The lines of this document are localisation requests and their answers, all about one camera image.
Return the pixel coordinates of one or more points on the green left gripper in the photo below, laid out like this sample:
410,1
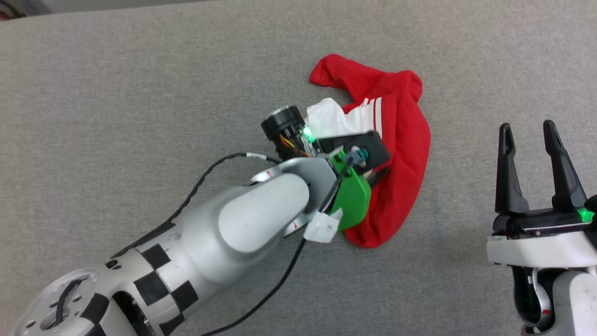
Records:
354,200

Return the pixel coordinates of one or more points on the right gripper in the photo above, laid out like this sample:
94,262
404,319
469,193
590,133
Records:
541,247

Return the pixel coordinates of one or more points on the red and white garment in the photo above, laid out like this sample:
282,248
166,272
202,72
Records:
401,140

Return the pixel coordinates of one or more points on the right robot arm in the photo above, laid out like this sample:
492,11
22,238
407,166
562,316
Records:
576,303

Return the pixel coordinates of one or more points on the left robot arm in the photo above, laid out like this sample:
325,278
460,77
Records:
210,242

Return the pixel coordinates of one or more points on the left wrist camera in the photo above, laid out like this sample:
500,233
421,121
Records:
282,123

